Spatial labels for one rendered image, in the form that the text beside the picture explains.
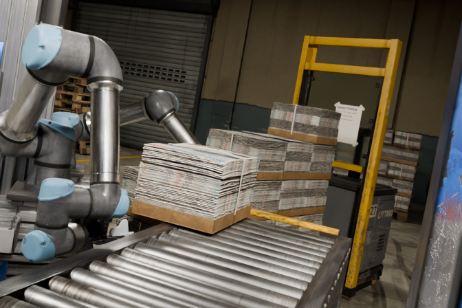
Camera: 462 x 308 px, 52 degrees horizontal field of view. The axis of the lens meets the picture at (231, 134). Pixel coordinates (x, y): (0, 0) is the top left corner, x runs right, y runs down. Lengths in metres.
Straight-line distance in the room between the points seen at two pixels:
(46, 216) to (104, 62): 0.42
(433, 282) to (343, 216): 3.35
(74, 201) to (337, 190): 2.75
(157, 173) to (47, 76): 0.46
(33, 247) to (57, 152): 0.50
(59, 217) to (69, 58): 0.39
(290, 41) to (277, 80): 0.79
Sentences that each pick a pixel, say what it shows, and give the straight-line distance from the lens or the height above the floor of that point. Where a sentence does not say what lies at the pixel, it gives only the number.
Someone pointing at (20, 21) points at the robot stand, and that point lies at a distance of 1.82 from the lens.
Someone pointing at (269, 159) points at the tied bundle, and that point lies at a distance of 2.64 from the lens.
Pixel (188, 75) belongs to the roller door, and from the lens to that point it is 9.90.
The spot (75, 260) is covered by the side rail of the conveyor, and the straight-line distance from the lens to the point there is 1.14.
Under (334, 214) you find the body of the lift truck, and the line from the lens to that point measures 3.74.
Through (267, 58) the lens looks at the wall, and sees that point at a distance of 9.41.
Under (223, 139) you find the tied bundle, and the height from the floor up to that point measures 1.01.
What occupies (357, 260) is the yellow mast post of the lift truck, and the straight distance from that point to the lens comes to 3.55.
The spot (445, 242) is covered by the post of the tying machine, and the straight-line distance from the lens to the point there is 0.36.
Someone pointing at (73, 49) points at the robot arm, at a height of 1.27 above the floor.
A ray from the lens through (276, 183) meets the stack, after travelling 2.74.
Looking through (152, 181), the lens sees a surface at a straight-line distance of 1.54.
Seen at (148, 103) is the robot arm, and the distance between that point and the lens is 2.03.
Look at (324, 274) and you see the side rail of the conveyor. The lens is 1.33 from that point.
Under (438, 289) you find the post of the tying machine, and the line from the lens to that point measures 0.37.
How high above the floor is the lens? 1.19
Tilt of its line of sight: 3 degrees down
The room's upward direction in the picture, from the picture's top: 10 degrees clockwise
